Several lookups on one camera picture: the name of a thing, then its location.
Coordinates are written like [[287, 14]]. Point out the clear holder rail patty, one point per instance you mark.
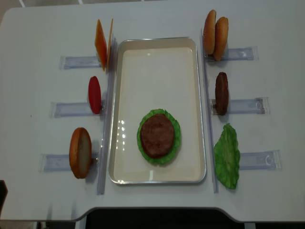
[[249, 106]]

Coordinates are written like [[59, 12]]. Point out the front bun half right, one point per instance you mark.
[[221, 35]]

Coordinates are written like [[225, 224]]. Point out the upright green lettuce leaf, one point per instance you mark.
[[227, 157]]

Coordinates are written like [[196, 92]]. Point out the metal baking tray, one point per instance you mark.
[[156, 76]]

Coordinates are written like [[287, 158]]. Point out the clear holder rail tomato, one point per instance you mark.
[[72, 110]]

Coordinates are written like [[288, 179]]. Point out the bun half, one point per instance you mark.
[[221, 35], [80, 153], [209, 32]]

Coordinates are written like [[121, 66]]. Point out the orange cheese slice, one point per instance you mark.
[[109, 47], [100, 45]]

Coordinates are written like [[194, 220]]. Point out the brown meat patty on tray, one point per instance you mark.
[[157, 136]]

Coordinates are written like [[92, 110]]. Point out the bun half left front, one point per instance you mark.
[[80, 153]]

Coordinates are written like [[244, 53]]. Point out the clear holder rail left bun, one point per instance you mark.
[[54, 163]]

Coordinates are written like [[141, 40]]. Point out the clear holder rail lettuce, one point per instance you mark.
[[268, 160]]

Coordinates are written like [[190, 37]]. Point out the red tomato slice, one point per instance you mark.
[[94, 95]]

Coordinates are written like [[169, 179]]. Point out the back bun half right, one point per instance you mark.
[[209, 32]]

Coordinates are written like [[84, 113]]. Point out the dark object at left edge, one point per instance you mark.
[[3, 193]]

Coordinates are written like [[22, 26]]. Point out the upright brown meat patty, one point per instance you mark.
[[221, 93]]

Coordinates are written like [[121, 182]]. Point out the green lettuce leaf on tray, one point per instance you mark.
[[176, 133]]

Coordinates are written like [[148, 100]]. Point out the clear holder rail cheese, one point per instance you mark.
[[70, 62]]

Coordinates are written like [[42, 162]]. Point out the clear holder rail right buns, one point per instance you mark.
[[241, 54]]

